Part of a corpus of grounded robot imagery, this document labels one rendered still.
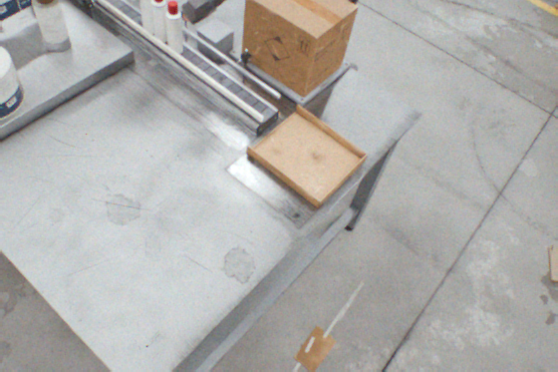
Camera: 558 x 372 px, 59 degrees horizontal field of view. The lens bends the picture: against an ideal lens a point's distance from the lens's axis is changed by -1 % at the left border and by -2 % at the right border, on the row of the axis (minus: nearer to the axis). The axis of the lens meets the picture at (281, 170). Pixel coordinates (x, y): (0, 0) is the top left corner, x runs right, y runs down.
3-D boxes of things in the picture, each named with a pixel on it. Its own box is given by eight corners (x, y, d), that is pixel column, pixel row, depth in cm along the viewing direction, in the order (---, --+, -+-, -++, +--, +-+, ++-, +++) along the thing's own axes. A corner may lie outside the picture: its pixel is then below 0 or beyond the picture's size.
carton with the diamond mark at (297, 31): (240, 56, 186) (244, -6, 164) (280, 28, 199) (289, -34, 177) (304, 98, 177) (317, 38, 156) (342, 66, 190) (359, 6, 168)
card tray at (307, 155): (245, 153, 163) (246, 145, 159) (296, 112, 176) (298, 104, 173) (317, 208, 153) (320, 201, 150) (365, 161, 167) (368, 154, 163)
